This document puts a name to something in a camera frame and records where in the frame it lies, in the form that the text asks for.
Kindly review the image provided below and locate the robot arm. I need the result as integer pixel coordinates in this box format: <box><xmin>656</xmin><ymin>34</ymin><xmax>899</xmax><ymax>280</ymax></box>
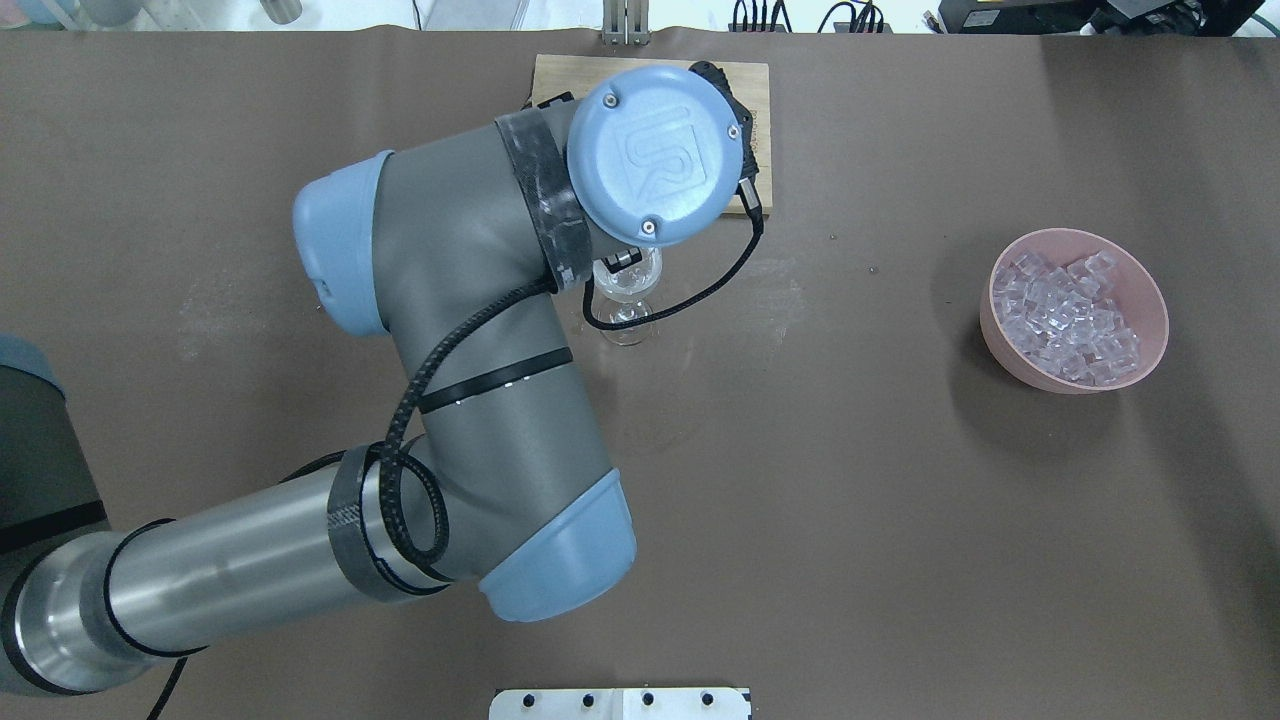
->
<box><xmin>3</xmin><ymin>61</ymin><xmax>764</xmax><ymax>698</ymax></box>

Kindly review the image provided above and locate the white column base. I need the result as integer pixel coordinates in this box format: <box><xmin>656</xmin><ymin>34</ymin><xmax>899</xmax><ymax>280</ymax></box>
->
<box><xmin>488</xmin><ymin>687</ymin><xmax>754</xmax><ymax>719</ymax></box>

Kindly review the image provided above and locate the black monitor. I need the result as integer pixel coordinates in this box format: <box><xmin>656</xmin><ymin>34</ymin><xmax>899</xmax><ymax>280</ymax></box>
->
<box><xmin>937</xmin><ymin>1</ymin><xmax>1265</xmax><ymax>37</ymax></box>

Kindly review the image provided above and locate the bamboo cutting board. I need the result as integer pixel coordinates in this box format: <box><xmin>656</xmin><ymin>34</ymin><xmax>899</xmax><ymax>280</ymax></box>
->
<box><xmin>530</xmin><ymin>54</ymin><xmax>772</xmax><ymax>219</ymax></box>

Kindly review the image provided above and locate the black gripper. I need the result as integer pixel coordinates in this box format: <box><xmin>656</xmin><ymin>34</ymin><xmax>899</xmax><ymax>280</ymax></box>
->
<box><xmin>596</xmin><ymin>247</ymin><xmax>663</xmax><ymax>281</ymax></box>

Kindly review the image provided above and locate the clear ice cubes pile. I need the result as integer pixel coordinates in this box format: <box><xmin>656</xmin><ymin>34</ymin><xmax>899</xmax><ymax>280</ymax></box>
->
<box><xmin>991</xmin><ymin>251</ymin><xmax>1140</xmax><ymax>387</ymax></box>

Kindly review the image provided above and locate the clear wine glass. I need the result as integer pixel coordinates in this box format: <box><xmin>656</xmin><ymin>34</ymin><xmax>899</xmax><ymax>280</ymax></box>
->
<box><xmin>584</xmin><ymin>249</ymin><xmax>663</xmax><ymax>324</ymax></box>

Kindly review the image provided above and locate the aluminium frame post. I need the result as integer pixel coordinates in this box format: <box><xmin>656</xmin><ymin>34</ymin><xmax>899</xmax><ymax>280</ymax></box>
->
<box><xmin>600</xmin><ymin>0</ymin><xmax>652</xmax><ymax>46</ymax></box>

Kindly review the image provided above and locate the pink bowl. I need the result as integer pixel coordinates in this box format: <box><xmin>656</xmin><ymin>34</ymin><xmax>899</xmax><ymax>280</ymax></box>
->
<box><xmin>979</xmin><ymin>228</ymin><xmax>1170</xmax><ymax>395</ymax></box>

